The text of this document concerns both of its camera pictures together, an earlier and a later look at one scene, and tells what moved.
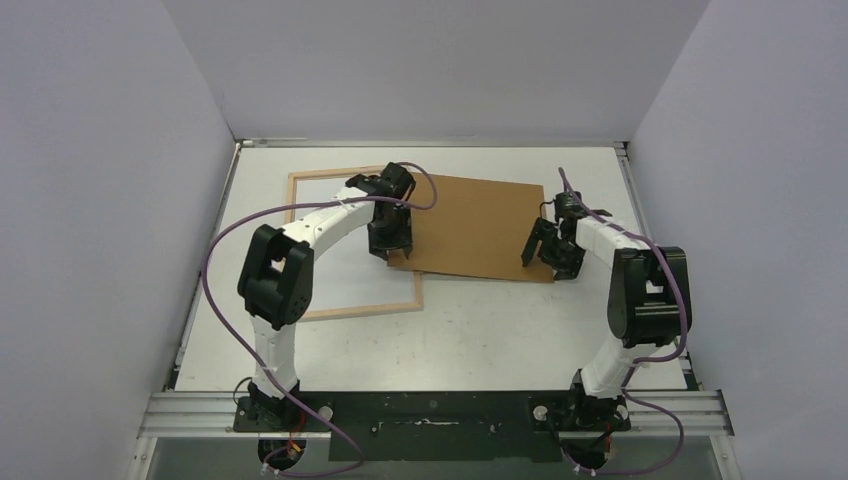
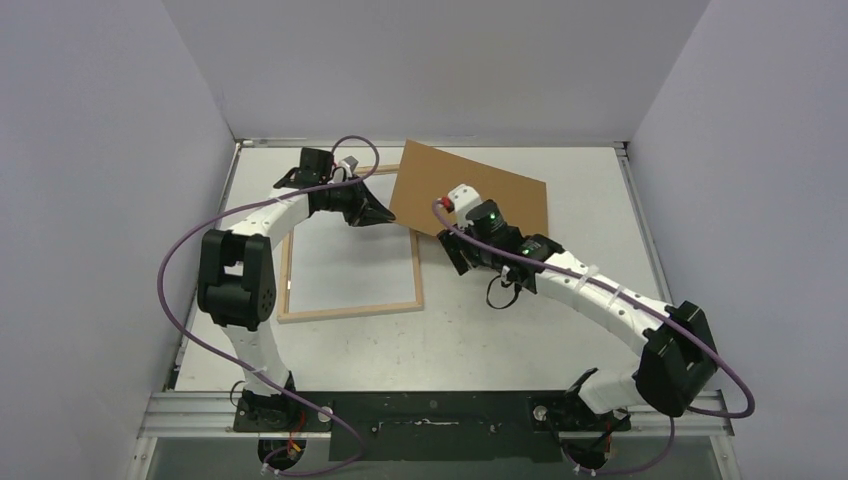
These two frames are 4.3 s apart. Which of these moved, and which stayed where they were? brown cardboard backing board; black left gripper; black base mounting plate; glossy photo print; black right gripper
Moved: black right gripper; brown cardboard backing board; black left gripper
Stayed: glossy photo print; black base mounting plate
